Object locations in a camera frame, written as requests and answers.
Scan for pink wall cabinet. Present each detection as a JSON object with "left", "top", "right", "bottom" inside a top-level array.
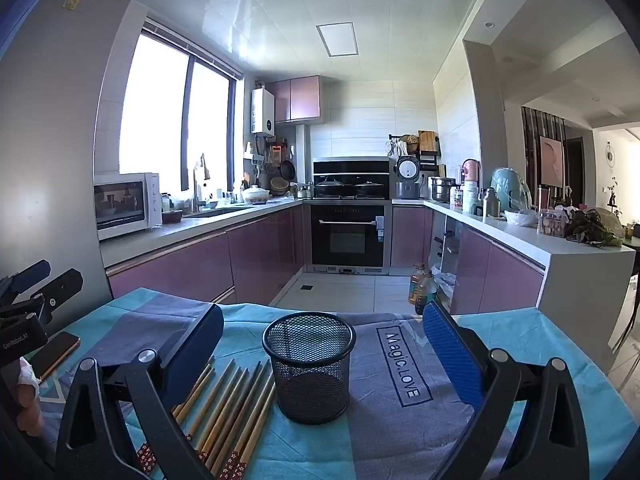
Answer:
[{"left": 266, "top": 76, "right": 323, "bottom": 123}]

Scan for black range hood panel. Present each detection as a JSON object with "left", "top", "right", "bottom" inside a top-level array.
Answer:
[{"left": 313, "top": 156, "right": 392, "bottom": 200}]

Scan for black wall rack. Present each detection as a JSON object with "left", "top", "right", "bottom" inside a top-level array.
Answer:
[{"left": 389, "top": 130, "right": 441, "bottom": 172}]

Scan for white kitchen countertop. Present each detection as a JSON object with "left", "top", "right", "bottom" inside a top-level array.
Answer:
[
  {"left": 392, "top": 198, "right": 636, "bottom": 351},
  {"left": 97, "top": 197, "right": 306, "bottom": 256}
]

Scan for person's left hand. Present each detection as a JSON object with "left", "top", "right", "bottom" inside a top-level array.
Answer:
[{"left": 15, "top": 357, "right": 46, "bottom": 426}]

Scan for leafy green vegetables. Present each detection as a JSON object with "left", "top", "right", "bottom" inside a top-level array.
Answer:
[{"left": 567, "top": 208, "right": 626, "bottom": 248}]

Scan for grey refrigerator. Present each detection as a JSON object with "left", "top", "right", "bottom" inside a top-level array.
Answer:
[{"left": 0, "top": 0, "right": 146, "bottom": 321}]

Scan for ceiling light panel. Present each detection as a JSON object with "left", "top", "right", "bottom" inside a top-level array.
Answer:
[{"left": 316, "top": 22, "right": 359, "bottom": 57}]

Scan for grey rice cooker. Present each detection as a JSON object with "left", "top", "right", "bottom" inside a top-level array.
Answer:
[{"left": 396, "top": 156, "right": 422, "bottom": 200}]

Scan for pink electric kettle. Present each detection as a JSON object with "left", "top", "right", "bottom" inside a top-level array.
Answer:
[{"left": 460, "top": 159, "right": 481, "bottom": 196}]

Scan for white wall water heater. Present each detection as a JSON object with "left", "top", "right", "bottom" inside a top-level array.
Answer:
[{"left": 251, "top": 87, "right": 276, "bottom": 136}]

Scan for steel thermos flask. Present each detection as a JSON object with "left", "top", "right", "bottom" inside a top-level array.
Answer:
[{"left": 481, "top": 187, "right": 501, "bottom": 218}]

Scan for kitchen window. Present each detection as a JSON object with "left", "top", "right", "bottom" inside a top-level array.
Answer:
[{"left": 119, "top": 20, "right": 243, "bottom": 191}]

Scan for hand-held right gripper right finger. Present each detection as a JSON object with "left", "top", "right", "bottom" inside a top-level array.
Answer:
[{"left": 422, "top": 300, "right": 591, "bottom": 480}]

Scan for teal and grey tablecloth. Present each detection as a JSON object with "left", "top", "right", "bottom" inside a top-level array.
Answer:
[{"left": 20, "top": 287, "right": 640, "bottom": 480}]

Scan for clear plastic food box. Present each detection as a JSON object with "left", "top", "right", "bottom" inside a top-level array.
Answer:
[{"left": 537, "top": 209, "right": 571, "bottom": 237}]

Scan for white microwave oven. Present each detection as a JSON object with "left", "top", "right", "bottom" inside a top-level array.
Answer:
[{"left": 93, "top": 172, "right": 163, "bottom": 241}]

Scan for bunch of wooden chopsticks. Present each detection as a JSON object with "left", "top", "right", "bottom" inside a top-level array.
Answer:
[{"left": 135, "top": 355, "right": 278, "bottom": 480}]

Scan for pink base cabinets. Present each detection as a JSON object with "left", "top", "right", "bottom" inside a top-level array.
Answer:
[
  {"left": 107, "top": 205, "right": 306, "bottom": 306},
  {"left": 390, "top": 205, "right": 546, "bottom": 316}
]

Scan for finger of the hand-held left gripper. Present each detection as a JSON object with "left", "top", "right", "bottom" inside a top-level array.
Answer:
[
  {"left": 0, "top": 268, "right": 84, "bottom": 327},
  {"left": 0, "top": 259, "right": 52, "bottom": 297}
]

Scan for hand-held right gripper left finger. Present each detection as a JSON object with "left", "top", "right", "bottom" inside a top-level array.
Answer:
[{"left": 55, "top": 302, "right": 225, "bottom": 480}]

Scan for built-in black oven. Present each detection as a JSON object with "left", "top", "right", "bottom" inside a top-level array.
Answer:
[{"left": 309, "top": 201, "right": 390, "bottom": 267}]

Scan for green air fryer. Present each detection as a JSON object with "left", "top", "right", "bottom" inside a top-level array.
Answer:
[{"left": 489, "top": 167, "right": 532, "bottom": 211}]

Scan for white plastic bag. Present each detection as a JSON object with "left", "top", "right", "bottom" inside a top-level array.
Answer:
[{"left": 504, "top": 208, "right": 538, "bottom": 227}]

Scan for stainless steel pot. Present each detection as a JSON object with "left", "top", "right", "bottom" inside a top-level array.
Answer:
[{"left": 430, "top": 176, "right": 457, "bottom": 202}]

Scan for black mesh pen holder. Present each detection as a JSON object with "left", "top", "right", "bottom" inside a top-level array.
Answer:
[{"left": 262, "top": 311, "right": 357, "bottom": 423}]

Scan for pink wall picture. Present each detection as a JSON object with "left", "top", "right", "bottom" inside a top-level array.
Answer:
[{"left": 539, "top": 136, "right": 565, "bottom": 186}]

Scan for kitchen faucet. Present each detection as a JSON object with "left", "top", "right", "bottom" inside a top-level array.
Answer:
[{"left": 192, "top": 154, "right": 211, "bottom": 213}]

